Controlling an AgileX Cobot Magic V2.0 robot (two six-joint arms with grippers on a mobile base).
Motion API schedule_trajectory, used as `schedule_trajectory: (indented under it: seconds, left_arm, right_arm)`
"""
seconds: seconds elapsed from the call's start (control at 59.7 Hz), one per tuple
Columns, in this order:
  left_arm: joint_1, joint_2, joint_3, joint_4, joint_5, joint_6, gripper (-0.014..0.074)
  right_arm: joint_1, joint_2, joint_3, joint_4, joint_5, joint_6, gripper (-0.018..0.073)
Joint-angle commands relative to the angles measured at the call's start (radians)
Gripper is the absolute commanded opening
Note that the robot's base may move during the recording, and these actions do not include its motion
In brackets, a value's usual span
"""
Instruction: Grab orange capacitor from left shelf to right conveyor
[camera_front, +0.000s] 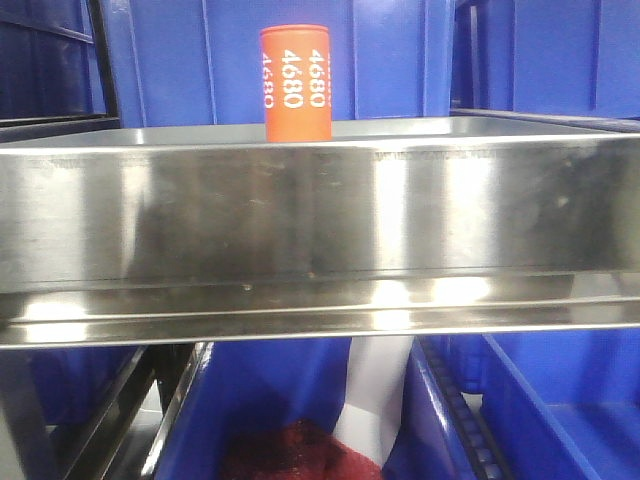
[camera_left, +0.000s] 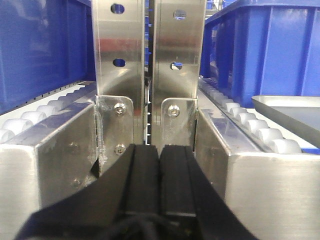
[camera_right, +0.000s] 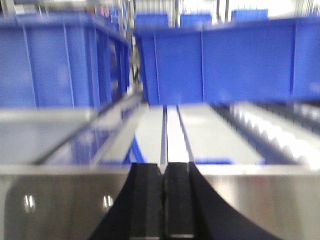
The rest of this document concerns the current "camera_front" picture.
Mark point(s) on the blue bin upper right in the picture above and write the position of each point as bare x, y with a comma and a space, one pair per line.
577, 58

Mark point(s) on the stainless steel shelf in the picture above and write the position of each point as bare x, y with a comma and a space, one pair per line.
460, 224

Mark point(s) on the blue bin lower middle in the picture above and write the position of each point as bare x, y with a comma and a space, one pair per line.
255, 386

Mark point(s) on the blue bin lower right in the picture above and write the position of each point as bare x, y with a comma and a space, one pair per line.
545, 405

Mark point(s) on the dark red mesh cloth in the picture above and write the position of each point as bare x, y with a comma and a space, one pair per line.
301, 450

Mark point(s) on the blue bin behind capacitor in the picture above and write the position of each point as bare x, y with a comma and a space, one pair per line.
198, 62

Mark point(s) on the orange capacitor marked 4680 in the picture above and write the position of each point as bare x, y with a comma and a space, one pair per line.
297, 82

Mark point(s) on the black shelf frame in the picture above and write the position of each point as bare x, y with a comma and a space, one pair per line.
56, 74

